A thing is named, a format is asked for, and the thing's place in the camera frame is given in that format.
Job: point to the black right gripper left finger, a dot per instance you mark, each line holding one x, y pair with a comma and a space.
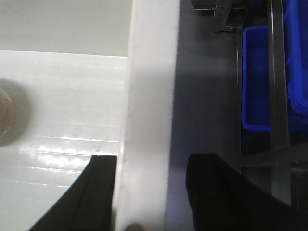
87, 204

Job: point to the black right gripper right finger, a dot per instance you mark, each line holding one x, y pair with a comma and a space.
222, 200

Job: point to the pink plush ball yellow trim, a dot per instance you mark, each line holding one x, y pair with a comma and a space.
6, 115

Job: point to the white plastic tote box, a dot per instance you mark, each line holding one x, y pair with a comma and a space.
87, 78

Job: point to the blue plastic bin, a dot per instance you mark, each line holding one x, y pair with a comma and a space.
295, 21
255, 86

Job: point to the grey metal shelf frame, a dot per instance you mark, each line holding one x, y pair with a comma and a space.
280, 156

